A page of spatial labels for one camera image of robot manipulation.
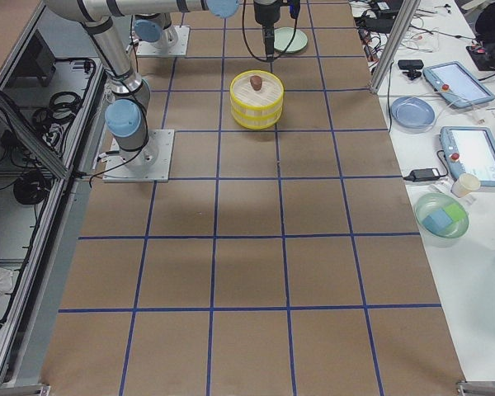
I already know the black charger brick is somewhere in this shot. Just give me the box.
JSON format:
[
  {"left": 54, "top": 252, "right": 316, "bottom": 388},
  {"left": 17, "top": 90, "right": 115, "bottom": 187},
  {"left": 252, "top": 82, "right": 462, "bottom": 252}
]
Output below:
[{"left": 403, "top": 167, "right": 447, "bottom": 182}]

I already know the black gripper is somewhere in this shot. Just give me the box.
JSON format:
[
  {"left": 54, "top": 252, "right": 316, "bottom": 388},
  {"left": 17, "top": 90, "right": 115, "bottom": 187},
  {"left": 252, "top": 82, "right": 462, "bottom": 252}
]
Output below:
[{"left": 253, "top": 0, "right": 300, "bottom": 56}]

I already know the teach pendant, far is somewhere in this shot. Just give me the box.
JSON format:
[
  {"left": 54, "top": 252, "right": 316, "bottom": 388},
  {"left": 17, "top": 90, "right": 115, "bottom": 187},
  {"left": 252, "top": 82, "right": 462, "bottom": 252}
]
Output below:
[{"left": 422, "top": 61, "right": 495, "bottom": 108}]

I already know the brown half-round bun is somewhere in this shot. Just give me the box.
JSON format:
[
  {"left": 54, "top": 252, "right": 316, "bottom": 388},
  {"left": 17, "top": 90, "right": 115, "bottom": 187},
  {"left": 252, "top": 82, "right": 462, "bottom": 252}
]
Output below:
[{"left": 249, "top": 75, "right": 263, "bottom": 92}]

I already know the paper cup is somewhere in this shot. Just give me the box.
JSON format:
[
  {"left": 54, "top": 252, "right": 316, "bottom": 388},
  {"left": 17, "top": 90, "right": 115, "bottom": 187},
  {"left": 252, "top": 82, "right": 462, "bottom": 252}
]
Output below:
[{"left": 450, "top": 172, "right": 481, "bottom": 198}]

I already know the blue plate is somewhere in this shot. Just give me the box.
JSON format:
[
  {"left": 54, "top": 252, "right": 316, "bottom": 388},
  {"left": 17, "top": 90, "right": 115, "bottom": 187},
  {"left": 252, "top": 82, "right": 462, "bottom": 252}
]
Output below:
[{"left": 390, "top": 97, "right": 436, "bottom": 132}]

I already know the black webcam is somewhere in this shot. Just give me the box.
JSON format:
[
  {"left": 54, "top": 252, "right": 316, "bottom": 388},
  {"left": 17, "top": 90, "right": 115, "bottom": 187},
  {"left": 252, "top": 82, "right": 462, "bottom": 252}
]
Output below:
[{"left": 398, "top": 59, "right": 424, "bottom": 81}]

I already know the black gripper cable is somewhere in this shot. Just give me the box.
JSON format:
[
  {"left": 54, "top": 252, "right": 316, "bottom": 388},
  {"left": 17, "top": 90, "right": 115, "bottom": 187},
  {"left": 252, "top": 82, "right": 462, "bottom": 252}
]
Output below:
[{"left": 241, "top": 0, "right": 298, "bottom": 64}]

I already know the yellow steamer basket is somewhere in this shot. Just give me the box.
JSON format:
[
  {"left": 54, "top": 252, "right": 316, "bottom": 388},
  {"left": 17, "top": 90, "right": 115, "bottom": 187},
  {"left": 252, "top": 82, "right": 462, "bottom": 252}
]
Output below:
[
  {"left": 231, "top": 103, "right": 283, "bottom": 130},
  {"left": 229, "top": 70, "right": 285, "bottom": 110}
]

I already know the mint green plate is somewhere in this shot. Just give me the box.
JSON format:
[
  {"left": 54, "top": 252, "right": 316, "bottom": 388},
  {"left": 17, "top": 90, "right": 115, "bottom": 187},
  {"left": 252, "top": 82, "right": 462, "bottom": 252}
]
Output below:
[{"left": 274, "top": 27, "right": 308, "bottom": 54}]

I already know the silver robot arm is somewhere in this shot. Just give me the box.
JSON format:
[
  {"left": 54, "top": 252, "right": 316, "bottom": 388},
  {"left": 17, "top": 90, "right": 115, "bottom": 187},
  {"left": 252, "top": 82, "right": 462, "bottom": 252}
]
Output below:
[
  {"left": 134, "top": 13, "right": 178, "bottom": 50},
  {"left": 43, "top": 1, "right": 300, "bottom": 162}
]

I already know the aluminium frame post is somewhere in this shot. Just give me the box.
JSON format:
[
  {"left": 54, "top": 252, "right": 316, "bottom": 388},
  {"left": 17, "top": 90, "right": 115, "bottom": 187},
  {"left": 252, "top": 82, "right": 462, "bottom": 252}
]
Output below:
[{"left": 369, "top": 0, "right": 420, "bottom": 94}]

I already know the teach pendant, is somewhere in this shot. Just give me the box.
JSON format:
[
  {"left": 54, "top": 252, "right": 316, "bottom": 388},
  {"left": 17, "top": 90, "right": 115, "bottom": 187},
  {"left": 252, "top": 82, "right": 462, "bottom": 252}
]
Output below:
[
  {"left": 422, "top": 61, "right": 495, "bottom": 108},
  {"left": 440, "top": 126, "right": 495, "bottom": 187}
]

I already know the teach pendant, near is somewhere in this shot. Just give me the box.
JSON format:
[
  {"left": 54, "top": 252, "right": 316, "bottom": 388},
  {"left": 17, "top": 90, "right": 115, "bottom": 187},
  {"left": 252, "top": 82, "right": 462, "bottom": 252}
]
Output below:
[{"left": 440, "top": 126, "right": 495, "bottom": 187}]

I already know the green plate with blocks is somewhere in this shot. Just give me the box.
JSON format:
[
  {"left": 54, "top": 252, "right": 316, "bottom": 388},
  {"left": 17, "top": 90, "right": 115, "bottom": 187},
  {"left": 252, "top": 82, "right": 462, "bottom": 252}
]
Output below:
[{"left": 413, "top": 192, "right": 469, "bottom": 247}]

